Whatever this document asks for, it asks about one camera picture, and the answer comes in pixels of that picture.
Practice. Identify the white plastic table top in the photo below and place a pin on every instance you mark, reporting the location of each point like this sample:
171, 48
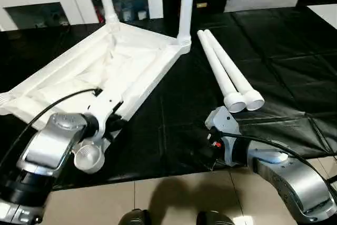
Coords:
79, 64

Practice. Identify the white plastic table leg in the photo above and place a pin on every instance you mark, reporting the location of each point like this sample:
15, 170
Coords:
229, 61
187, 6
216, 61

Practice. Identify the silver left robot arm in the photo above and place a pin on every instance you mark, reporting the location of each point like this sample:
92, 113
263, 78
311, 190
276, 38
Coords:
52, 143

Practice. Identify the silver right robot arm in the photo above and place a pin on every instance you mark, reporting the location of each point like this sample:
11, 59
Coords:
289, 183

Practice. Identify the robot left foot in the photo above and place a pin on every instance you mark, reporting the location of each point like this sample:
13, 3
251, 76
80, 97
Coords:
134, 218

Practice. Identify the black work mat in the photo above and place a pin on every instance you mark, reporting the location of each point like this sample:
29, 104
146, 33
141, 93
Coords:
237, 51

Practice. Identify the small white jar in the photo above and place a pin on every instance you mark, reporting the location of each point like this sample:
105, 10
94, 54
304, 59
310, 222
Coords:
127, 14
142, 14

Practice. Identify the red bottle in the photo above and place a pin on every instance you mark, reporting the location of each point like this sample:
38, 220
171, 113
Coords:
100, 13

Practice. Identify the white flat board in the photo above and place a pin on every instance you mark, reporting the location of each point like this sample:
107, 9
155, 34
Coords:
326, 14

